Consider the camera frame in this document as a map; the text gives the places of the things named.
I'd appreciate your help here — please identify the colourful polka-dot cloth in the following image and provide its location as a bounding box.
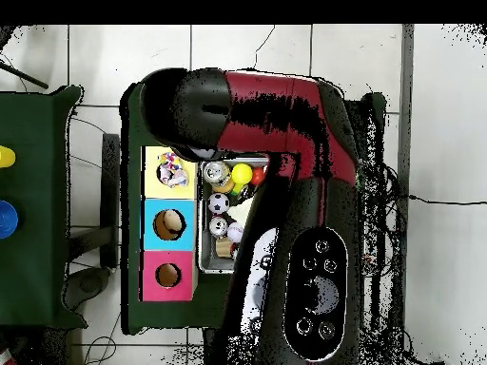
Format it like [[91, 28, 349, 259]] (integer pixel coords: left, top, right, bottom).
[[156, 150, 190, 189]]

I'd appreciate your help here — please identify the shallow mesh bin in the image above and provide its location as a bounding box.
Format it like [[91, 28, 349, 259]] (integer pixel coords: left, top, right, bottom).
[[196, 156, 270, 276]]

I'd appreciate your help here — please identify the wooden box with three holes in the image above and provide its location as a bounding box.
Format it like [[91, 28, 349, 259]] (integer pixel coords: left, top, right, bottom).
[[138, 146, 200, 303]]

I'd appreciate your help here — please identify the black and white soccer ball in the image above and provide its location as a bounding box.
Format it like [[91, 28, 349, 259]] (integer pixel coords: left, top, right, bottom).
[[207, 192, 230, 215]]

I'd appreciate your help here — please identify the yellow tennis ball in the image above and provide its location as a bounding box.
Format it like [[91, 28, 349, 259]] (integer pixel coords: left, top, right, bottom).
[[231, 163, 254, 185]]

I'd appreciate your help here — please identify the white baseball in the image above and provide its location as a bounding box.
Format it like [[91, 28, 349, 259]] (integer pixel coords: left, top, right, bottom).
[[226, 221, 245, 243]]

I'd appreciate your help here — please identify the silver drink can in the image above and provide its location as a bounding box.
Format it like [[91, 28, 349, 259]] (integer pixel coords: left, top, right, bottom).
[[207, 216, 230, 240]]

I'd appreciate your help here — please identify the printed drink can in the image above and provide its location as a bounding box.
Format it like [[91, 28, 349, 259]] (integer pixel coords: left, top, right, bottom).
[[203, 161, 235, 195]]

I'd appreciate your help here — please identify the dark green tablecloth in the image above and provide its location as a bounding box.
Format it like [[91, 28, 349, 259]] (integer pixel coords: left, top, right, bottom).
[[120, 83, 388, 336], [0, 86, 88, 330]]

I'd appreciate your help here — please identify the black upright panel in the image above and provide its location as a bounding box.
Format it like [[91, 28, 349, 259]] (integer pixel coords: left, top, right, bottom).
[[101, 133, 121, 269]]

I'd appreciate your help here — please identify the grey stand base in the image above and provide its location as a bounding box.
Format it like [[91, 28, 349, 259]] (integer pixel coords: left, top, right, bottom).
[[62, 267, 111, 311]]

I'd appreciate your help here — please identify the blue plastic cup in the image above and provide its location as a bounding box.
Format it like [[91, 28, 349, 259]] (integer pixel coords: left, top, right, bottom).
[[0, 200, 20, 240]]

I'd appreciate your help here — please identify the yellow plastic cup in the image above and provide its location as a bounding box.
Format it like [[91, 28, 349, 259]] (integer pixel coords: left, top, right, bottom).
[[0, 144, 17, 169]]

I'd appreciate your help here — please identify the dark thin rod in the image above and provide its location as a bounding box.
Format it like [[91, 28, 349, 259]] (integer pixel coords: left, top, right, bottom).
[[0, 60, 49, 90]]

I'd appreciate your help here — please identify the grey floor cable cover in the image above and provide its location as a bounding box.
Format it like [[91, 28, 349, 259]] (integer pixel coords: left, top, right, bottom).
[[391, 24, 416, 365]]

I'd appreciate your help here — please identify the black cable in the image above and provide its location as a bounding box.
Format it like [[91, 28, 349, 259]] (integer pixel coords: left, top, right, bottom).
[[408, 194, 487, 206]]

